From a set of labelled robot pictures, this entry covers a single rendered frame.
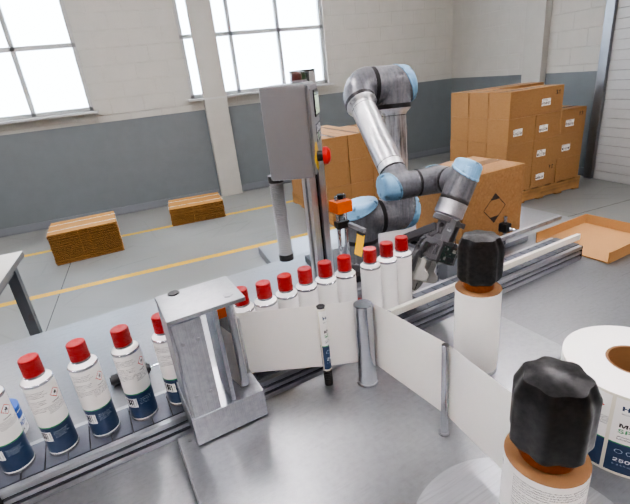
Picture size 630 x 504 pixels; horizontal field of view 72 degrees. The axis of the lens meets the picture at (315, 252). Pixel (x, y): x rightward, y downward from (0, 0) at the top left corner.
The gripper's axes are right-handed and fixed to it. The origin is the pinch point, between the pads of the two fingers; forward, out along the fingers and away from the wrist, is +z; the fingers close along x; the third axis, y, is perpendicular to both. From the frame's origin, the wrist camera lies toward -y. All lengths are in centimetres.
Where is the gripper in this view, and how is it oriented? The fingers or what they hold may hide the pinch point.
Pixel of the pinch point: (413, 284)
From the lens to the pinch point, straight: 120.7
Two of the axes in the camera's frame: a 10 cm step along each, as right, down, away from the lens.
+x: 8.1, 2.3, 5.5
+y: 4.8, 2.9, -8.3
